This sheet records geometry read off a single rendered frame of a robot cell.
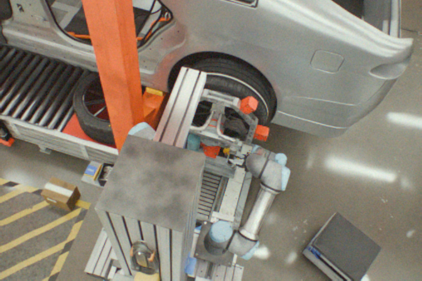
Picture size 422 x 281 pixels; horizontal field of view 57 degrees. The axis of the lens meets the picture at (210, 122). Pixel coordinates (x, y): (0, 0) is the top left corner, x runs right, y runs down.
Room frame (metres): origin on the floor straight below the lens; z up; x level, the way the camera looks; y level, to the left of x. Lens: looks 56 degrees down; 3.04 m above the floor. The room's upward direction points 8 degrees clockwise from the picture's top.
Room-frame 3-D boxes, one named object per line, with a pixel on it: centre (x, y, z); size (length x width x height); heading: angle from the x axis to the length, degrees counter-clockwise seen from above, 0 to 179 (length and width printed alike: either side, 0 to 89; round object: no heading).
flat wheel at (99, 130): (1.84, 0.80, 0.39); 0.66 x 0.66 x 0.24
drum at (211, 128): (1.44, -0.03, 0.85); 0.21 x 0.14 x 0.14; 170
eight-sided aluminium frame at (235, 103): (1.51, -0.04, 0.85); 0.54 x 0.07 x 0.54; 80
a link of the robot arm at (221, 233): (0.68, -0.15, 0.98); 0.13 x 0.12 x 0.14; 70
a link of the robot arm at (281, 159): (1.20, -0.45, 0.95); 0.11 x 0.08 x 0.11; 70
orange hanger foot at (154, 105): (1.68, 0.47, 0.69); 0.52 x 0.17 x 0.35; 170
